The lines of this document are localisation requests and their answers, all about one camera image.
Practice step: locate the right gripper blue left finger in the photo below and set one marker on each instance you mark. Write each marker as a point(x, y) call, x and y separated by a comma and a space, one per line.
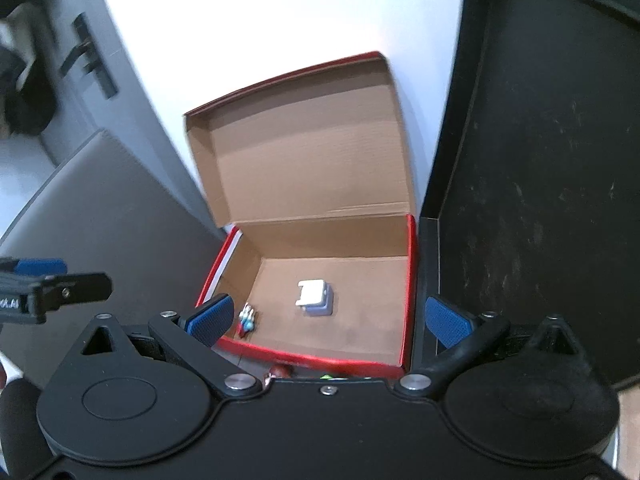
point(188, 341)

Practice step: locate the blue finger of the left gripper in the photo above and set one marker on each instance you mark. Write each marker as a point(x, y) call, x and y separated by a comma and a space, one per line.
point(40, 267)
point(53, 292)

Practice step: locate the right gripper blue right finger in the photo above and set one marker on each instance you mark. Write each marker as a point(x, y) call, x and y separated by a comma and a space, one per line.
point(468, 340)

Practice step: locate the brown haired girl figurine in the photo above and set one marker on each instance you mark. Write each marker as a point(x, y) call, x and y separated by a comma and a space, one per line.
point(277, 371)

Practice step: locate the white and grey charger cube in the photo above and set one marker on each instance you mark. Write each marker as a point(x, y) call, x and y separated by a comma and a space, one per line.
point(315, 297)

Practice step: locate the person's left hand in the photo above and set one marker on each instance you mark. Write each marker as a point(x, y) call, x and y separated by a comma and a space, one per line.
point(23, 446)

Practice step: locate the black tray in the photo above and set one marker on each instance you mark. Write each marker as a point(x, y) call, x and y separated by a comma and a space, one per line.
point(532, 207)

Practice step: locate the dark bag on floor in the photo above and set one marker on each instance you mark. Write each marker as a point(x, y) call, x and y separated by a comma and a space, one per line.
point(28, 101)

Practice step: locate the grey door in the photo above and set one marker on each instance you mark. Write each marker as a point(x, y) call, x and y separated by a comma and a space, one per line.
point(97, 89)

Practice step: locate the red cardboard shoe box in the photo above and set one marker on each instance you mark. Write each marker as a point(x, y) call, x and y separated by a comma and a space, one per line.
point(309, 173)

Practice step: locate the black door handle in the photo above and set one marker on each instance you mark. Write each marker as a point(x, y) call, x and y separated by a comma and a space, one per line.
point(86, 51)

